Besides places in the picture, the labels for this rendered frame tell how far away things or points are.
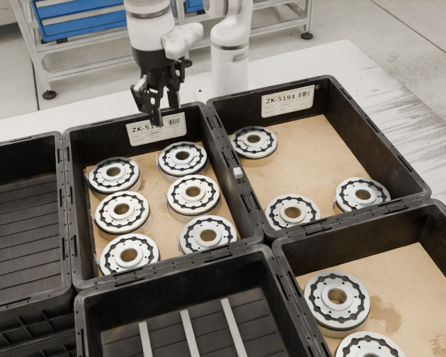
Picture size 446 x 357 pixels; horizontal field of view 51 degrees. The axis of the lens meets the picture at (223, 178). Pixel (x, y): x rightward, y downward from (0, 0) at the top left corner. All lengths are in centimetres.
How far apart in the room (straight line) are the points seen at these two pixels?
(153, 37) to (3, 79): 250
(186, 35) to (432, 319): 58
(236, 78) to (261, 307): 60
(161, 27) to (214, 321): 47
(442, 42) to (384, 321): 269
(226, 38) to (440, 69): 209
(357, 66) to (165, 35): 93
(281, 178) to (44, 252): 48
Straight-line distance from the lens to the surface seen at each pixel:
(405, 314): 82
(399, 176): 91
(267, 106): 106
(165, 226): 89
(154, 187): 97
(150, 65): 78
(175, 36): 76
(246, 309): 78
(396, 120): 138
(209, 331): 77
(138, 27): 75
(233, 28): 112
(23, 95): 299
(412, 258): 88
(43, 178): 107
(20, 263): 93
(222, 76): 116
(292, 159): 101
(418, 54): 316
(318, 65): 157
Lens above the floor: 151
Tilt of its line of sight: 45 degrees down
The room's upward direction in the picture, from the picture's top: 4 degrees counter-clockwise
